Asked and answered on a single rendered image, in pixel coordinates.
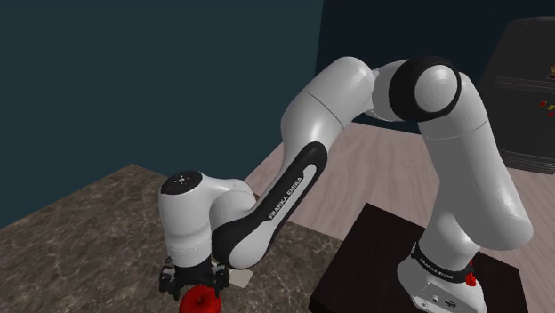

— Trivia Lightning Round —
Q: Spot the black cabinet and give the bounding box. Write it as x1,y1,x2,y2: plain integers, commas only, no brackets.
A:
476,16,555,176

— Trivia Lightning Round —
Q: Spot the red apple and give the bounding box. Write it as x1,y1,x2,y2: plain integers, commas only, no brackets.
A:
179,283,222,313

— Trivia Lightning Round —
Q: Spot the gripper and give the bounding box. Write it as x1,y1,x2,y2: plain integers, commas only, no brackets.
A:
158,257,231,302

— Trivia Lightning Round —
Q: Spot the dark robot stand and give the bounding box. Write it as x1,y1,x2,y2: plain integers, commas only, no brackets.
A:
308,202,530,313

